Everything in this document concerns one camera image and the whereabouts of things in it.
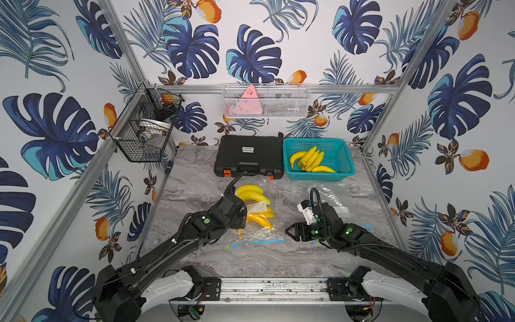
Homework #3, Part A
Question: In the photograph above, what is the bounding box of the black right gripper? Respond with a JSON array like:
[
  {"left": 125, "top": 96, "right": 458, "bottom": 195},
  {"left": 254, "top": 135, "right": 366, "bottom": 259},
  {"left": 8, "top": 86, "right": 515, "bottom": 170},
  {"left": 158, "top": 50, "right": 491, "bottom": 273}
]
[{"left": 283, "top": 220, "right": 332, "bottom": 242}]

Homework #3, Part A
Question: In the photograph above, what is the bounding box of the clear bag with banana peel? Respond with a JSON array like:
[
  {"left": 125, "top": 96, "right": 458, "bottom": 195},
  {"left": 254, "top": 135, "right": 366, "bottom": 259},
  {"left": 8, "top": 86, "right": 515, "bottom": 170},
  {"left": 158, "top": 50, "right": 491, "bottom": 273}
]
[{"left": 221, "top": 201, "right": 285, "bottom": 250}]

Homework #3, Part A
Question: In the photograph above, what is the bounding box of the yellow banana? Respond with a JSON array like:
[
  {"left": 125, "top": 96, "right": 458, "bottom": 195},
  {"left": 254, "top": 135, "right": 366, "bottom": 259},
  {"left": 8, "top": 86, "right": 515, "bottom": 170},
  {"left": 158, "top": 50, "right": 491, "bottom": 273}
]
[
  {"left": 290, "top": 151, "right": 308, "bottom": 169},
  {"left": 299, "top": 146, "right": 317, "bottom": 168},
  {"left": 312, "top": 166, "right": 336, "bottom": 173}
]

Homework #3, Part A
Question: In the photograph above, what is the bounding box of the clear zip-top bag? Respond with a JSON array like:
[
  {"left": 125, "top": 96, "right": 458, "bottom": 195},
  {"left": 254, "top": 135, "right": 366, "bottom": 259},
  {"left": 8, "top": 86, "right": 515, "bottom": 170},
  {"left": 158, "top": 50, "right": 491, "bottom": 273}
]
[{"left": 306, "top": 183, "right": 374, "bottom": 232}]

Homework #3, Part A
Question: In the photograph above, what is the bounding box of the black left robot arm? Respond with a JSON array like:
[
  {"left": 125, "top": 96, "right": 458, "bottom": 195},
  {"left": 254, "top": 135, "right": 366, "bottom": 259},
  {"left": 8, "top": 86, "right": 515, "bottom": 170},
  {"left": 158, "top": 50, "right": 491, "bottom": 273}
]
[{"left": 93, "top": 195, "right": 247, "bottom": 321}]

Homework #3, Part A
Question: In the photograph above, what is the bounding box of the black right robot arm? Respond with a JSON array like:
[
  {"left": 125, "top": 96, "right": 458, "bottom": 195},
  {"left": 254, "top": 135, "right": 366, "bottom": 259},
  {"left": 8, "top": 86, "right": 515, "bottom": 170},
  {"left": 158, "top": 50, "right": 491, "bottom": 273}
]
[{"left": 285, "top": 200, "right": 480, "bottom": 321}]

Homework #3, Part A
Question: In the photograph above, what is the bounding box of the green-yellow banana bunch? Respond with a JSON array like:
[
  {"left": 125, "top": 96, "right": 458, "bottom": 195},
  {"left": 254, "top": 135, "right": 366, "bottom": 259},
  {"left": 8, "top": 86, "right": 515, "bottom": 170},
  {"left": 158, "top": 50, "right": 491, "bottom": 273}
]
[{"left": 236, "top": 185, "right": 271, "bottom": 205}]

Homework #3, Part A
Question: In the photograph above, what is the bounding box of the black plastic tool case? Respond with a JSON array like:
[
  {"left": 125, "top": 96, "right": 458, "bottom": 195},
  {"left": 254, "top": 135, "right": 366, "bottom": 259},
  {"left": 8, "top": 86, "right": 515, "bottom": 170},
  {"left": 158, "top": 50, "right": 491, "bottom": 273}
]
[{"left": 214, "top": 136, "right": 284, "bottom": 180}]

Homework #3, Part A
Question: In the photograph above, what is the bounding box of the teal plastic basket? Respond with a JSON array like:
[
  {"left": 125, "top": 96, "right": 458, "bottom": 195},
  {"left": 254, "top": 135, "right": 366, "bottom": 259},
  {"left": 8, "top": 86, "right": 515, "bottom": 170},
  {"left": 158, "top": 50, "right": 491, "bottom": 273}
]
[{"left": 283, "top": 138, "right": 355, "bottom": 182}]

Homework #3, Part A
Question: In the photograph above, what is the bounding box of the pink triangular object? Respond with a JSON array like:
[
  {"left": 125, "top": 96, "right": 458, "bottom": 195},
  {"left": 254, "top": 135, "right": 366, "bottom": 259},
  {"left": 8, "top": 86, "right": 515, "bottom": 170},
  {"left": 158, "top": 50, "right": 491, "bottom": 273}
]
[{"left": 234, "top": 85, "right": 263, "bottom": 116}]

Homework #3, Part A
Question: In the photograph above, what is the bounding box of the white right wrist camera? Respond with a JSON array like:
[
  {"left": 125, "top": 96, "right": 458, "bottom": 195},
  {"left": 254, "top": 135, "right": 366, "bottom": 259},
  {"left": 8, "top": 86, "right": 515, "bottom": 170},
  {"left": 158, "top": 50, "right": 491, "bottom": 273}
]
[{"left": 297, "top": 200, "right": 317, "bottom": 225}]

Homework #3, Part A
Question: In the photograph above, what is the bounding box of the aluminium front rail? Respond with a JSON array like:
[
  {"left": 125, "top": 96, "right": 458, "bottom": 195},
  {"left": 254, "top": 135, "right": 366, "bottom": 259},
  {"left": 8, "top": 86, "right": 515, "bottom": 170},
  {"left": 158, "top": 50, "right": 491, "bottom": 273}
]
[{"left": 108, "top": 276, "right": 407, "bottom": 305}]

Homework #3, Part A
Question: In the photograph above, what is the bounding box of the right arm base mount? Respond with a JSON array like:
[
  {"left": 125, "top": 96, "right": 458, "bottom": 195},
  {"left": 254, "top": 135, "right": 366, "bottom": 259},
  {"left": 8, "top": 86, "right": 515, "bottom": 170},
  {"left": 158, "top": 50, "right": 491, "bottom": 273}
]
[{"left": 325, "top": 266, "right": 373, "bottom": 301}]

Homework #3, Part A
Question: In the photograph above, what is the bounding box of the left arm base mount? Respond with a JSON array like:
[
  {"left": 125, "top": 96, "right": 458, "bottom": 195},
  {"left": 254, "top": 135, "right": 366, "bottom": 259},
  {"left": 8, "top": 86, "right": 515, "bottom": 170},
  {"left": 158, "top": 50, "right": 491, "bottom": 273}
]
[{"left": 171, "top": 266, "right": 222, "bottom": 302}]

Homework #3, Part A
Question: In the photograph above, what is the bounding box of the black wire basket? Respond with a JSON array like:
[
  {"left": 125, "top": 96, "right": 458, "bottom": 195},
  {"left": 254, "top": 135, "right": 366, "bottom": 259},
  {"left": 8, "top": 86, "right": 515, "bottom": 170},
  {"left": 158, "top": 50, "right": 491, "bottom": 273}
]
[{"left": 109, "top": 83, "right": 185, "bottom": 163}]

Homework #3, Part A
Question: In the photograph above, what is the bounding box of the white wire shelf basket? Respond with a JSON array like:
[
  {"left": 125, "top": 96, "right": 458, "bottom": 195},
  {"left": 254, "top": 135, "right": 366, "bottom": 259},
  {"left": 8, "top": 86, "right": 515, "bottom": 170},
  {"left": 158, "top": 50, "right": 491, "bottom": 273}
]
[{"left": 221, "top": 83, "right": 311, "bottom": 119}]

